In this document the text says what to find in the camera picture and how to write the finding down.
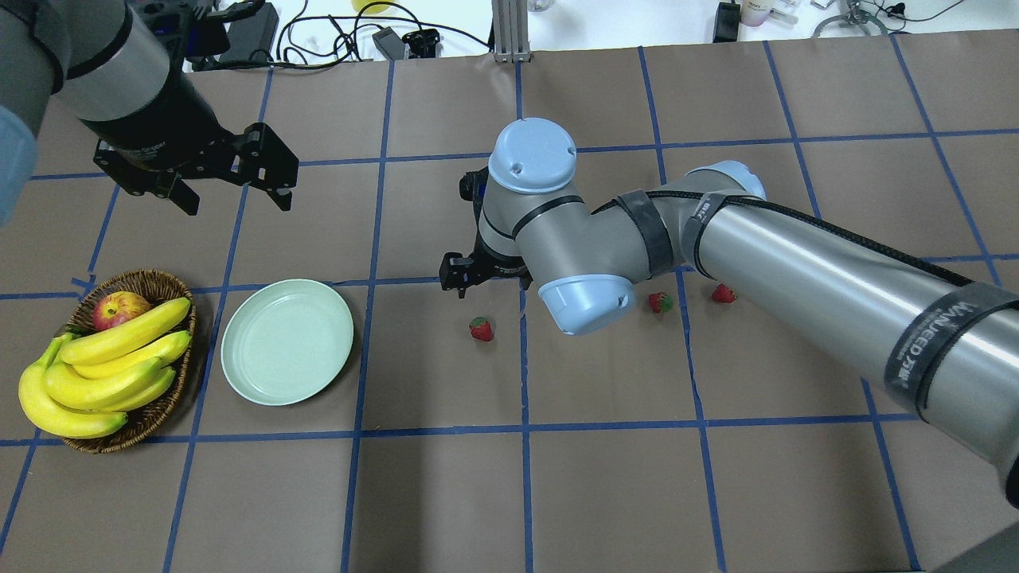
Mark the red strawberry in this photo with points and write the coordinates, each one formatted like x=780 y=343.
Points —
x=660 y=302
x=723 y=294
x=481 y=329

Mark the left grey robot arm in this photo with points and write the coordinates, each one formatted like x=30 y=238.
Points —
x=117 y=67

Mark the light green plate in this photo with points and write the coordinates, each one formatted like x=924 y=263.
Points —
x=287 y=342

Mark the yellow banana bunch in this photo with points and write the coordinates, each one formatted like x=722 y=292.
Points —
x=83 y=387

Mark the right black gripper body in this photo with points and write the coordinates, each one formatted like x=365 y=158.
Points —
x=456 y=272

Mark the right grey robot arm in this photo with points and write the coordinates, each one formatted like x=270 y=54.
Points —
x=944 y=346

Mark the black laptop power brick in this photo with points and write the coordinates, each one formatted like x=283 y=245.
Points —
x=251 y=38

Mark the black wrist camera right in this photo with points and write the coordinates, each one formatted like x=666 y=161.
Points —
x=472 y=188

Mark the black power adapter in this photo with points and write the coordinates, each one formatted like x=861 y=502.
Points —
x=727 y=23

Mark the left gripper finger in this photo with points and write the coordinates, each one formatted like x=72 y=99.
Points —
x=267 y=163
x=137 y=181

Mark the wicker fruit basket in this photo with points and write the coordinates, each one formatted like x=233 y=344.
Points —
x=156 y=287

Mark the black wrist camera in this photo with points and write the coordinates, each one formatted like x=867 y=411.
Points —
x=472 y=188
x=193 y=28

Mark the aluminium frame post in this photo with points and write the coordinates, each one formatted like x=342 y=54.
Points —
x=510 y=31

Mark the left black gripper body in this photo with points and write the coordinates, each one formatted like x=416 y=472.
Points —
x=162 y=114

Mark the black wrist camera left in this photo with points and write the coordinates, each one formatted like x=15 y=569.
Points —
x=193 y=28

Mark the red yellow apple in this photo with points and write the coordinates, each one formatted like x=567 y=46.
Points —
x=117 y=308

